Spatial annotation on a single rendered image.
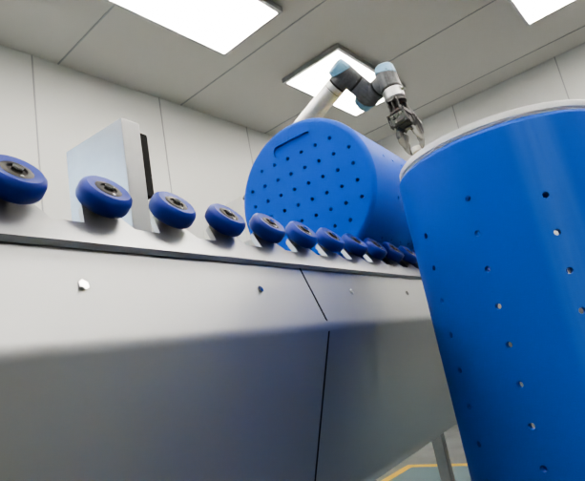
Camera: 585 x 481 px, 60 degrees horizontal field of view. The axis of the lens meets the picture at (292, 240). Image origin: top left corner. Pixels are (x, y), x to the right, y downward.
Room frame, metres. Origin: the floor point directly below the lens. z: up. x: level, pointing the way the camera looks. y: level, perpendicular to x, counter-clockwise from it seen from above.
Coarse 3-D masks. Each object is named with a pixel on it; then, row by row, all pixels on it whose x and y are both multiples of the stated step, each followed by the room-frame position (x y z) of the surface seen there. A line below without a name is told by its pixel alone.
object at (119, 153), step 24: (120, 120) 0.48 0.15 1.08; (96, 144) 0.50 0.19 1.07; (120, 144) 0.48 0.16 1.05; (144, 144) 0.51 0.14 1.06; (72, 168) 0.53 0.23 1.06; (96, 168) 0.51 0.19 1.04; (120, 168) 0.49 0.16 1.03; (144, 168) 0.51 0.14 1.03; (72, 192) 0.53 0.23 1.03; (144, 192) 0.50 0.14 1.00; (72, 216) 0.53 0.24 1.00; (144, 216) 0.49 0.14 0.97
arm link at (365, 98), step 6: (360, 84) 1.72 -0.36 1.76; (366, 84) 1.73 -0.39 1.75; (354, 90) 1.74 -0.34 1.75; (360, 90) 1.74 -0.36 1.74; (366, 90) 1.74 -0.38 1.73; (372, 90) 1.72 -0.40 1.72; (360, 96) 1.76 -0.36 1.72; (366, 96) 1.75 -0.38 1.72; (372, 96) 1.74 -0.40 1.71; (378, 96) 1.74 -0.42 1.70; (360, 102) 1.78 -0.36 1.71; (366, 102) 1.77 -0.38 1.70; (372, 102) 1.77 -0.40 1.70; (360, 108) 1.80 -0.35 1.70; (366, 108) 1.80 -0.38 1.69
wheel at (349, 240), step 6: (348, 234) 0.77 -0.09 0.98; (348, 240) 0.75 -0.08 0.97; (354, 240) 0.76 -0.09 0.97; (360, 240) 0.78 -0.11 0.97; (348, 246) 0.76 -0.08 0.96; (354, 246) 0.75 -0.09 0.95; (360, 246) 0.76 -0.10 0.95; (366, 246) 0.77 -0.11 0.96; (354, 252) 0.76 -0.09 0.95; (360, 252) 0.76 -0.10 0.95
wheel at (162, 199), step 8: (160, 192) 0.45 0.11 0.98; (168, 192) 0.46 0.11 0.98; (152, 200) 0.44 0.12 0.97; (160, 200) 0.44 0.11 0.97; (168, 200) 0.44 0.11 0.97; (176, 200) 0.45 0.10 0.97; (184, 200) 0.47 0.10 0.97; (152, 208) 0.44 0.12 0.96; (160, 208) 0.44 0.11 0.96; (168, 208) 0.44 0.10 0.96; (176, 208) 0.44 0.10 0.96; (184, 208) 0.45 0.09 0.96; (192, 208) 0.46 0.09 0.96; (160, 216) 0.44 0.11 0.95; (168, 216) 0.44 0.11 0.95; (176, 216) 0.44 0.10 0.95; (184, 216) 0.44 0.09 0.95; (192, 216) 0.45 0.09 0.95; (168, 224) 0.44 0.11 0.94; (176, 224) 0.45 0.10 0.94; (184, 224) 0.45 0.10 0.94
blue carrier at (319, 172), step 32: (288, 128) 0.88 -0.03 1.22; (320, 128) 0.84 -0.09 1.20; (256, 160) 0.92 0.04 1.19; (288, 160) 0.88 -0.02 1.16; (320, 160) 0.86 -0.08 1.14; (352, 160) 0.82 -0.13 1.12; (384, 160) 0.85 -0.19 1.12; (256, 192) 0.93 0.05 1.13; (288, 192) 0.89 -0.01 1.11; (320, 192) 0.86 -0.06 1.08; (352, 192) 0.82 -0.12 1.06; (384, 192) 0.83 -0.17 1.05; (320, 224) 0.86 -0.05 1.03; (352, 224) 0.83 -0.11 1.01; (384, 224) 0.86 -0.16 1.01
